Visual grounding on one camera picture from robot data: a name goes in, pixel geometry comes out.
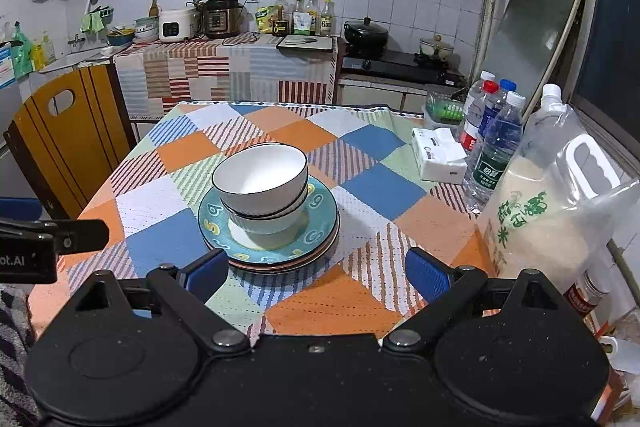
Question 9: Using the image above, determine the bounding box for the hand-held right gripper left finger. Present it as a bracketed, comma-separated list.
[74, 249, 251, 354]

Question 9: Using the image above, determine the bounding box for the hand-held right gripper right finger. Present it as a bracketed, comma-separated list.
[381, 247, 563, 354]

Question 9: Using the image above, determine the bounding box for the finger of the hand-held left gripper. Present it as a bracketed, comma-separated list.
[52, 219, 110, 254]

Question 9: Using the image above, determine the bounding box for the white bowl black rim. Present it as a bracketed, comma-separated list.
[211, 141, 310, 217]
[220, 187, 311, 251]

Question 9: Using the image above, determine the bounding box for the white rabbit carrot print plate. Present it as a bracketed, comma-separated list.
[202, 217, 342, 276]

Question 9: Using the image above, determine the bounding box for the teal egg print plate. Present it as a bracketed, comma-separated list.
[198, 175, 341, 267]

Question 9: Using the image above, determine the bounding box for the blue seat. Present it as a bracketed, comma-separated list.
[0, 197, 45, 222]

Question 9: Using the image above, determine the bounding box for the grey striped cloth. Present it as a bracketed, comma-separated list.
[0, 283, 43, 427]

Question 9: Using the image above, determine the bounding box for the yellow wooden chair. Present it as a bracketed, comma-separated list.
[2, 63, 138, 222]

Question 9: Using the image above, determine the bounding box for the patchwork checkered tablecloth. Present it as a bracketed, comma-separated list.
[27, 101, 506, 343]

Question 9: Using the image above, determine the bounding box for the white tissue box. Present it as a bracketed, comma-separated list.
[411, 127, 469, 184]

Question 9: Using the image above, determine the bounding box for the green label water bottle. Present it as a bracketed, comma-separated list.
[463, 91, 527, 215]

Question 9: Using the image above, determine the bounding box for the clear bag of rice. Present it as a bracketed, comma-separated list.
[474, 83, 640, 290]

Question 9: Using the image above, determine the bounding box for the red label water bottle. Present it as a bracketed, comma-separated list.
[457, 80, 501, 154]

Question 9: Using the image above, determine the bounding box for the red label jar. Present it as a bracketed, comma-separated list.
[564, 269, 612, 319]

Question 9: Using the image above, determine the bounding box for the green plastic basket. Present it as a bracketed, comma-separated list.
[424, 93, 467, 128]

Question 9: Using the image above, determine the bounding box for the blue cap water bottle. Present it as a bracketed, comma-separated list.
[480, 79, 517, 142]

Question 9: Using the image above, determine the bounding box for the clear plastic bottle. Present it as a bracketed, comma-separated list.
[465, 70, 497, 118]

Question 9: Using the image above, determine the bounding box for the striped patchwork counter cloth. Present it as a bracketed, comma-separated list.
[114, 33, 339, 120]

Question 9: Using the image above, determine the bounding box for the pile of dishes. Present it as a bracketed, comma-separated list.
[106, 16, 161, 48]

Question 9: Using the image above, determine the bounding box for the black gas stove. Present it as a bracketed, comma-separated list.
[340, 49, 467, 88]

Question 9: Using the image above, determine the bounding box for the green hanging cloth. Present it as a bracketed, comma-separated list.
[81, 7, 114, 34]

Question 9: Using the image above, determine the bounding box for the small pot with lid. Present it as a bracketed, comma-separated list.
[419, 35, 456, 59]

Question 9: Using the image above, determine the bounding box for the white rice cooker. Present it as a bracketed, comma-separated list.
[158, 6, 200, 44]

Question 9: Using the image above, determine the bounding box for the black wok with lid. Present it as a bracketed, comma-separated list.
[343, 17, 390, 56]

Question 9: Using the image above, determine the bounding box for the white cutting board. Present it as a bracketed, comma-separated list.
[276, 34, 335, 54]

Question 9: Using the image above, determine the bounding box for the black pressure cooker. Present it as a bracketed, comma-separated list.
[201, 0, 246, 40]

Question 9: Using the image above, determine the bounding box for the yellow green snack packet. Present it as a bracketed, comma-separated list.
[255, 6, 277, 34]

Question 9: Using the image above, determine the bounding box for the leaning metal board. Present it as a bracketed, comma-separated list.
[481, 0, 589, 108]

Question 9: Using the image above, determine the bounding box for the yellow cooking oil bottle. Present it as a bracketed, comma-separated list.
[305, 0, 321, 36]
[291, 0, 308, 36]
[319, 0, 337, 36]

